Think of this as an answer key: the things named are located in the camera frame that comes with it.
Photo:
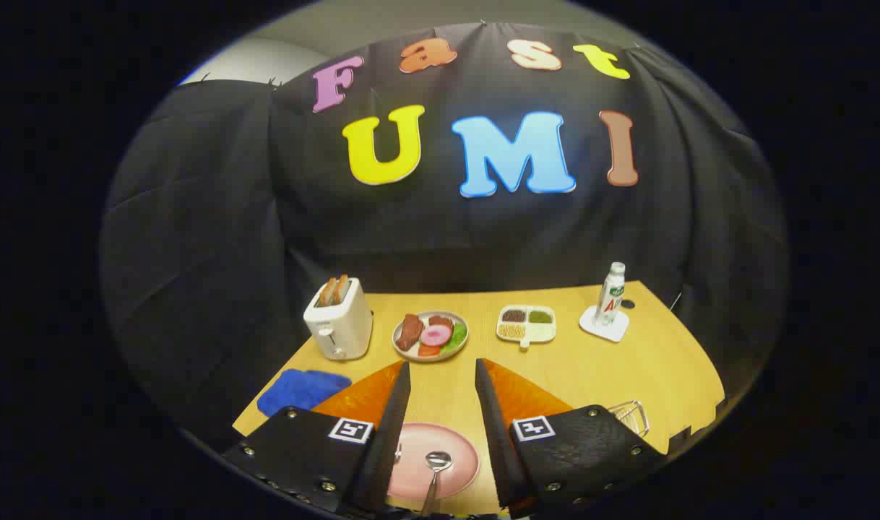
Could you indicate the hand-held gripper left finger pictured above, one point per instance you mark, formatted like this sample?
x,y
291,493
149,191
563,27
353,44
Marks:
x,y
391,426

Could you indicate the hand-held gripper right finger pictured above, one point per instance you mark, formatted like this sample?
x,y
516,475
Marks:
x,y
492,426

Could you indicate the pink plate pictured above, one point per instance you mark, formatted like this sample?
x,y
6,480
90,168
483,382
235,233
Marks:
x,y
458,469

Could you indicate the grey food plate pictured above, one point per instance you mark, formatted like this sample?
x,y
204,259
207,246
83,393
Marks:
x,y
460,348

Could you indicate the orange carrot slice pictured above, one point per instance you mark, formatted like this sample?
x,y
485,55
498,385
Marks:
x,y
428,350

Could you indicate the large brown meat piece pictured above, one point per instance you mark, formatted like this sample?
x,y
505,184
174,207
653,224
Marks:
x,y
410,332

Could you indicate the green lettuce leaf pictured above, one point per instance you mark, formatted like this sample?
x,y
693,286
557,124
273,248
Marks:
x,y
457,336

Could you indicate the blue cloth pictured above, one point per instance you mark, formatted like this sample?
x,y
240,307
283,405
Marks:
x,y
299,390

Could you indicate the pink ham slice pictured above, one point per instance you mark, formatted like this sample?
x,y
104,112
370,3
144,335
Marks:
x,y
436,335

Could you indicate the white divided bean dish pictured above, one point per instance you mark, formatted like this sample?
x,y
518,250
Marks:
x,y
541,331

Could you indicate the white toaster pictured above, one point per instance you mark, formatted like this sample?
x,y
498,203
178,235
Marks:
x,y
339,325

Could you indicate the small brown meat piece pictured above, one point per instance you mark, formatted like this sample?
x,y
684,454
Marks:
x,y
441,321

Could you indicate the brown toast slice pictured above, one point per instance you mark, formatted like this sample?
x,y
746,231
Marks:
x,y
342,287
327,292

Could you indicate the white square coaster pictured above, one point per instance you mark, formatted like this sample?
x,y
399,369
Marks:
x,y
610,332

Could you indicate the white drink bottle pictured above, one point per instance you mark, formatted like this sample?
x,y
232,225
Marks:
x,y
610,296

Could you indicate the black backdrop cloth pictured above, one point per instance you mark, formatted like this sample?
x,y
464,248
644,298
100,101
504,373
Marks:
x,y
194,217

